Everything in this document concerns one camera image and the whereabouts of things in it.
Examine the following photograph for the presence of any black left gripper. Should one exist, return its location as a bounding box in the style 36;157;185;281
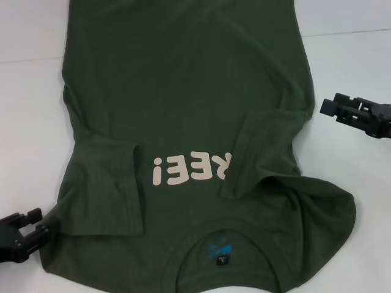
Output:
0;208;49;263

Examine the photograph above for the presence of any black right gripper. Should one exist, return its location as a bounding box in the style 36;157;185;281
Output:
320;93;391;139

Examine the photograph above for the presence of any dark green FREE t-shirt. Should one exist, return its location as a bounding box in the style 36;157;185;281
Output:
38;0;360;293

